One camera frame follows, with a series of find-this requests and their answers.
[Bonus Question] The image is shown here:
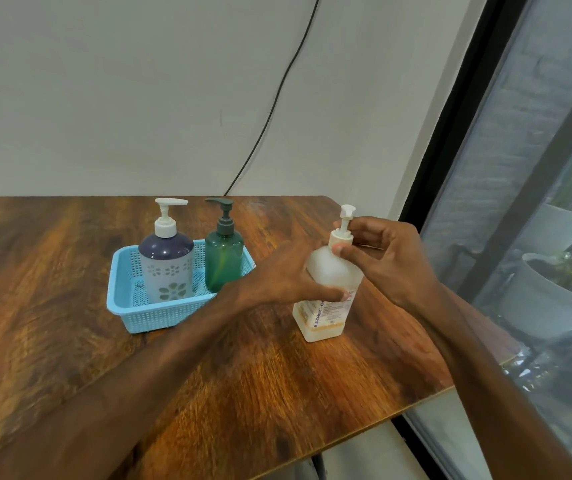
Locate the person's left hand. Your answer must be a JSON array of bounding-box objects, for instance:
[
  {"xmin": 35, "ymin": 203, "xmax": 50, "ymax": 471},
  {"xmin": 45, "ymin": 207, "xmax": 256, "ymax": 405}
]
[{"xmin": 228, "ymin": 239, "xmax": 351, "ymax": 318}]

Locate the person's right hand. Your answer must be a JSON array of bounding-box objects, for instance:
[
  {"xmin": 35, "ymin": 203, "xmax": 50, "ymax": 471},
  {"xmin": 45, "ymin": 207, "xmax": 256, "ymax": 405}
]
[{"xmin": 332, "ymin": 216, "xmax": 443, "ymax": 316}]

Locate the white pump bottle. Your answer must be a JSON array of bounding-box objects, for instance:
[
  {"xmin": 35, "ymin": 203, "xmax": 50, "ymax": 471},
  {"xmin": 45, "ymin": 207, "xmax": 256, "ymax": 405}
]
[{"xmin": 292, "ymin": 205, "xmax": 365, "ymax": 343}]

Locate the person's right forearm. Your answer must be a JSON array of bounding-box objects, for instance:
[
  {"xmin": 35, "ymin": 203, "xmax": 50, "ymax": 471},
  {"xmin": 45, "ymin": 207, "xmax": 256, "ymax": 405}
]
[{"xmin": 406, "ymin": 282, "xmax": 572, "ymax": 480}]

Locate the person's left forearm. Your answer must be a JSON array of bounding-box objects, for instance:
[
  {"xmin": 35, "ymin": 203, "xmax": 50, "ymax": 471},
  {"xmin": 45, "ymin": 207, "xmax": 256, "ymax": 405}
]
[{"xmin": 0, "ymin": 290, "xmax": 247, "ymax": 480}]

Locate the green pump bottle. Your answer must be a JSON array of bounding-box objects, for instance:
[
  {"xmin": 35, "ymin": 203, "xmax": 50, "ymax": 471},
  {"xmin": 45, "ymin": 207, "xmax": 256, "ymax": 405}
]
[{"xmin": 204, "ymin": 197, "xmax": 244, "ymax": 294}]

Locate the navy floral pump bottle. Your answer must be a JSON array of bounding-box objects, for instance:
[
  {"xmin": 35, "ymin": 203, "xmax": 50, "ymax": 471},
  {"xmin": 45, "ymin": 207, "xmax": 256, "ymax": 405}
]
[{"xmin": 138, "ymin": 198, "xmax": 195, "ymax": 304}]

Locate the large white plant pot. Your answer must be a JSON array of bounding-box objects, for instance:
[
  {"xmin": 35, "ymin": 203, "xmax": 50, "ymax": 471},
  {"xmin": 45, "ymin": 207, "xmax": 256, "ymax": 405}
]
[{"xmin": 498, "ymin": 253, "xmax": 572, "ymax": 341}]

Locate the light blue plastic basket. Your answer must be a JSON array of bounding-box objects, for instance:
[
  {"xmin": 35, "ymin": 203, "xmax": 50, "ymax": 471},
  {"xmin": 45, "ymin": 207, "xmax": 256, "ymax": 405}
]
[{"xmin": 106, "ymin": 239, "xmax": 257, "ymax": 334}]

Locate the small white plant pot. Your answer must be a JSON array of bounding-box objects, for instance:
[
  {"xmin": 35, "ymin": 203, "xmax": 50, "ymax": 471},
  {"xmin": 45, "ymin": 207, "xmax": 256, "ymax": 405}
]
[{"xmin": 526, "ymin": 202, "xmax": 572, "ymax": 255}]

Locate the black window frame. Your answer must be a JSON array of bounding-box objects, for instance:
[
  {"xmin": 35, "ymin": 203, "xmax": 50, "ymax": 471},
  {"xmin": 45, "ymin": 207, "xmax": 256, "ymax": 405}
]
[{"xmin": 398, "ymin": 0, "xmax": 572, "ymax": 480}]

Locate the black cable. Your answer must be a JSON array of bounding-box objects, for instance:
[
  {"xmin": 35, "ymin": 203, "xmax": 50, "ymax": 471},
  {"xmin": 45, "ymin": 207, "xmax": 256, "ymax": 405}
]
[{"xmin": 223, "ymin": 0, "xmax": 323, "ymax": 197}]

